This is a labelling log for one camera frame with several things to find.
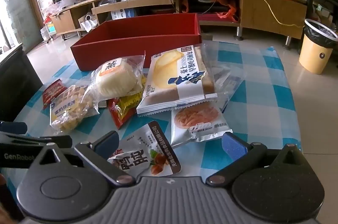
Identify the toast bread packet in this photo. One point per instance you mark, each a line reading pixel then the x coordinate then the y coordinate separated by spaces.
pixel 169 81

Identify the silver duck snack packet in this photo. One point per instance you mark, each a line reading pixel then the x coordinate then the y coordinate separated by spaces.
pixel 142 150

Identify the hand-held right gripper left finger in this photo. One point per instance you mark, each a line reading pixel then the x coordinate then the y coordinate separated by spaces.
pixel 105 143

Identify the orange plastic bag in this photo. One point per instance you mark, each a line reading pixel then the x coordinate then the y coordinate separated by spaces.
pixel 229 13

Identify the yellow trash bin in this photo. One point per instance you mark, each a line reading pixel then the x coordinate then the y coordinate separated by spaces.
pixel 314 55

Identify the red yellow snack packet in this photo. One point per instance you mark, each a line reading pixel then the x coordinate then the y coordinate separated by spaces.
pixel 144 80
pixel 122 110

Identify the wooden television cabinet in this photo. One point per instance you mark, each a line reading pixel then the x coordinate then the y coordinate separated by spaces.
pixel 264 10

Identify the waffle packet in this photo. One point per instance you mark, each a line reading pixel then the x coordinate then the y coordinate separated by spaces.
pixel 68 110

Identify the blue white carton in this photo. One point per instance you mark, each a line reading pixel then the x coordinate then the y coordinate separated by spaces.
pixel 124 13

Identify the round steamed cake packet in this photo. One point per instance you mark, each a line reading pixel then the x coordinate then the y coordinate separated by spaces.
pixel 116 81

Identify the black bin liner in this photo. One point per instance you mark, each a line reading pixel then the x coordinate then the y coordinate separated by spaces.
pixel 320 34

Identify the blue white checkered tablecloth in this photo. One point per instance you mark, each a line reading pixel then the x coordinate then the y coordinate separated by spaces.
pixel 264 108

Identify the clear barcode snack packet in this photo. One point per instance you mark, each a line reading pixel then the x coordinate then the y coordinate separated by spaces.
pixel 54 90

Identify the black cabinet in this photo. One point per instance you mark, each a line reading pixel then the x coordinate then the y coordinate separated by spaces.
pixel 18 81

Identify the plastic drawer cart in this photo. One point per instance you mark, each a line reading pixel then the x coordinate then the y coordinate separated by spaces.
pixel 48 32

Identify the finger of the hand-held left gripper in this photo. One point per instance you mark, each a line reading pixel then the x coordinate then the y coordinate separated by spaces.
pixel 14 127
pixel 58 141

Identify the red cardboard box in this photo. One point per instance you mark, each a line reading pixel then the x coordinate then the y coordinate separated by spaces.
pixel 113 52

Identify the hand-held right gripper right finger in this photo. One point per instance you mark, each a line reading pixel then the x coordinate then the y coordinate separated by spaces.
pixel 233 147

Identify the blue clear snack packet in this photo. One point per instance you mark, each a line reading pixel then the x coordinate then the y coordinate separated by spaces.
pixel 227 76

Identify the meat floss cake packet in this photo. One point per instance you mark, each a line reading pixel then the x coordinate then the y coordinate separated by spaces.
pixel 195 123

